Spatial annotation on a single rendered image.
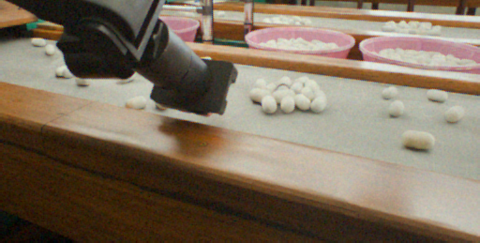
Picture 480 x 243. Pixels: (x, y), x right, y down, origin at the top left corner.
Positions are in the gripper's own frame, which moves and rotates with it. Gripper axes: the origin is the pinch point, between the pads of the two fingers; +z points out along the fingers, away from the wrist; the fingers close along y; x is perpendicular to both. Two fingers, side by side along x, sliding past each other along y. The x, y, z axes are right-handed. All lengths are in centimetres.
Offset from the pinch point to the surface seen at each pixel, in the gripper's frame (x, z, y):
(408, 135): -0.7, 0.7, -25.7
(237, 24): -36, 45, 24
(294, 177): 8.5, -11.7, -16.0
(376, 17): -59, 72, -13
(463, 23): -59, 72, -40
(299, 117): -1.4, 4.4, -11.1
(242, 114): 0.3, 2.5, -3.1
